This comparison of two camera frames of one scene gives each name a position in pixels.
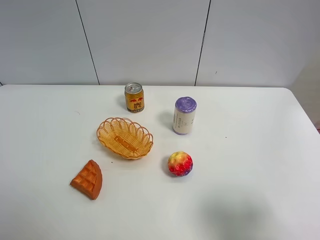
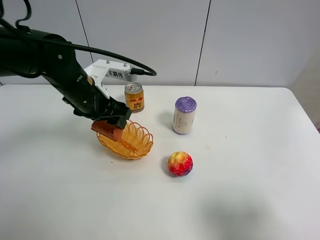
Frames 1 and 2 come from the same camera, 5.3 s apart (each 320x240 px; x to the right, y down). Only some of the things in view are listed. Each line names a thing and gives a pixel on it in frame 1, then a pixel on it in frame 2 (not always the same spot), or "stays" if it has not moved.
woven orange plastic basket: [125, 138] stays
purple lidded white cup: [185, 108] stays
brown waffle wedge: [88, 179] → [106, 129]
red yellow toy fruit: [180, 164] stays
